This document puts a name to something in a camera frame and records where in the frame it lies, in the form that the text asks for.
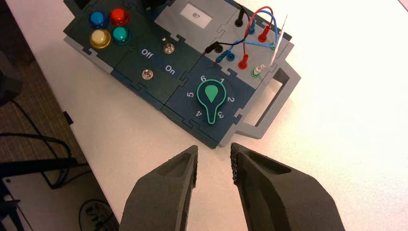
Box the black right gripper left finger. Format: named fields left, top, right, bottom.
left=119, top=145, right=199, bottom=231

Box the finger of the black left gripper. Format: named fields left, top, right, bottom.
left=141, top=0, right=174, bottom=13

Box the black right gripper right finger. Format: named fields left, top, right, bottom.
left=231, top=142, right=346, bottom=231

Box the red push button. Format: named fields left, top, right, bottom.
left=109, top=8, right=131, bottom=27

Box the white number label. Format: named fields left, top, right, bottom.
left=180, top=3, right=213, bottom=29

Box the green push button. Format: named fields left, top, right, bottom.
left=112, top=26, right=131, bottom=46

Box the blue push button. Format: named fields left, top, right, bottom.
left=89, top=11, right=109, bottom=29

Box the yellow push button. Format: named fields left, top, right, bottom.
left=89, top=29, right=112, bottom=50

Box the grey and blue control box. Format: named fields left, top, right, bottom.
left=63, top=0, right=302, bottom=150

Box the green rotary pointer knob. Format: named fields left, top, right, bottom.
left=196, top=80, right=227, bottom=125

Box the white board with round logo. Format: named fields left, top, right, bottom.
left=0, top=178, right=120, bottom=231

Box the black floor bar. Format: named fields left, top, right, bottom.
left=0, top=158, right=88, bottom=179

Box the black jumper cable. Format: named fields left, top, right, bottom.
left=204, top=7, right=255, bottom=54

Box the blue jumper cable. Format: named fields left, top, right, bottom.
left=215, top=9, right=281, bottom=64

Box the red jumper cable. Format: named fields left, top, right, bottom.
left=238, top=6, right=275, bottom=70

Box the white jumper cable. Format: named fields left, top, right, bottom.
left=251, top=14, right=289, bottom=78

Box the black floor cable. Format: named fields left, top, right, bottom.
left=0, top=100, right=93, bottom=190

